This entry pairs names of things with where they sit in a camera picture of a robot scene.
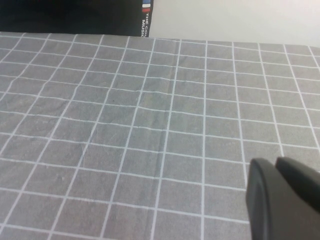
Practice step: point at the grey white-checked tablecloth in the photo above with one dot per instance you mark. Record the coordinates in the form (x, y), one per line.
(140, 130)

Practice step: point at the black trousers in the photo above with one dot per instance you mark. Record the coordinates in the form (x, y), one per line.
(70, 15)

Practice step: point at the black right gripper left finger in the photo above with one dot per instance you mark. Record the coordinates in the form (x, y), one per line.
(275, 207)

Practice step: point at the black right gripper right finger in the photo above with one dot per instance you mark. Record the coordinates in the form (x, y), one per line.
(302, 177)

